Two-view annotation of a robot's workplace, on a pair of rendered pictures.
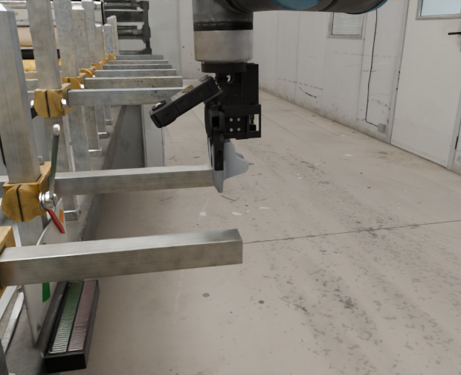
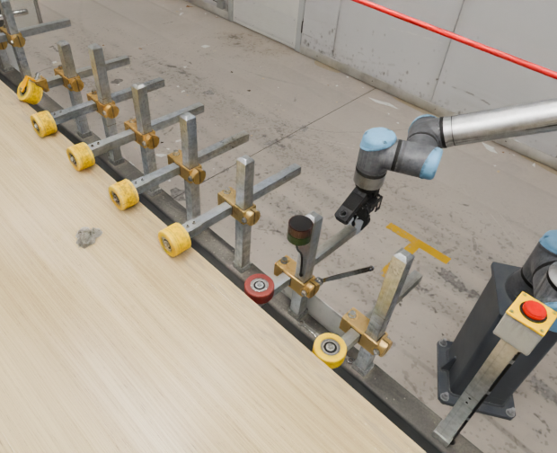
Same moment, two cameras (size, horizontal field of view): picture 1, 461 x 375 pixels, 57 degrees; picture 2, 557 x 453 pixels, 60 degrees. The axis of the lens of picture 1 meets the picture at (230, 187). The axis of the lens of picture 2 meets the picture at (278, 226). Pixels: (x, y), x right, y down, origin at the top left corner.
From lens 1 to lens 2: 1.23 m
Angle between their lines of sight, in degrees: 40
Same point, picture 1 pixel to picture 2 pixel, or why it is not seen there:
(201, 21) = (372, 175)
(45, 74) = (248, 200)
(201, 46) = (369, 185)
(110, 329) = not seen: hidden behind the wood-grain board
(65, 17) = (193, 129)
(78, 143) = (196, 207)
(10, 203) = (311, 292)
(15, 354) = not seen: hidden behind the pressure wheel
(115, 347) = not seen: hidden behind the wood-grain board
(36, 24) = (248, 176)
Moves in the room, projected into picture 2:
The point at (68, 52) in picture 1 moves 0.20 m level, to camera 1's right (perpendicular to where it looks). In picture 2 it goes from (194, 152) to (249, 135)
